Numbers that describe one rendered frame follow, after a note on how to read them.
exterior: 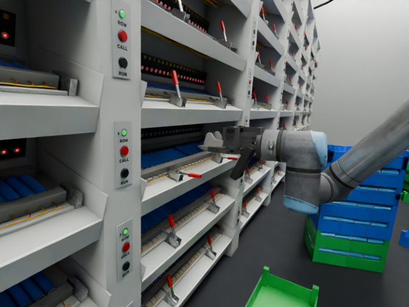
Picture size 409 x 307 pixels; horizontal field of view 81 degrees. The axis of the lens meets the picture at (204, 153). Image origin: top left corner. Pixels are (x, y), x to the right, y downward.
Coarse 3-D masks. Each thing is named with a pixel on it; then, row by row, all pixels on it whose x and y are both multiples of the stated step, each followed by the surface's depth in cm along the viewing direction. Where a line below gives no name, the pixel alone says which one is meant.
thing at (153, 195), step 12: (192, 132) 100; (228, 156) 99; (192, 168) 76; (204, 168) 79; (216, 168) 83; (228, 168) 97; (144, 180) 49; (156, 180) 61; (168, 180) 63; (192, 180) 70; (204, 180) 79; (144, 192) 54; (156, 192) 56; (168, 192) 60; (180, 192) 66; (144, 204) 52; (156, 204) 57
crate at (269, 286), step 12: (264, 276) 94; (264, 288) 94; (276, 288) 94; (288, 288) 91; (300, 288) 89; (312, 288) 85; (252, 300) 84; (264, 300) 88; (276, 300) 88; (288, 300) 88; (300, 300) 89; (312, 300) 86
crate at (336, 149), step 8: (328, 144) 120; (328, 152) 104; (336, 152) 102; (344, 152) 101; (408, 152) 96; (328, 160) 103; (336, 160) 102; (392, 160) 98; (400, 160) 97; (392, 168) 98; (400, 168) 98
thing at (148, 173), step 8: (200, 152) 84; (208, 152) 87; (176, 160) 71; (184, 160) 73; (192, 160) 78; (200, 160) 81; (152, 168) 61; (160, 168) 63; (176, 168) 70; (144, 176) 58; (152, 176) 61
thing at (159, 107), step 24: (144, 72) 71; (168, 72) 79; (192, 72) 92; (144, 96) 57; (168, 96) 65; (192, 96) 76; (216, 96) 92; (240, 96) 99; (144, 120) 49; (168, 120) 56; (192, 120) 66; (216, 120) 80
